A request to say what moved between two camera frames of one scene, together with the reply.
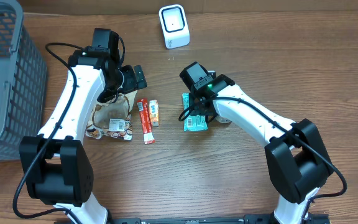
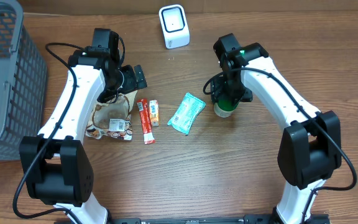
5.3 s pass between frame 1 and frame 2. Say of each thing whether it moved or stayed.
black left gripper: stayed
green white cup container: moved
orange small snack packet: stayed
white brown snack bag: stayed
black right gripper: moved
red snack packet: stayed
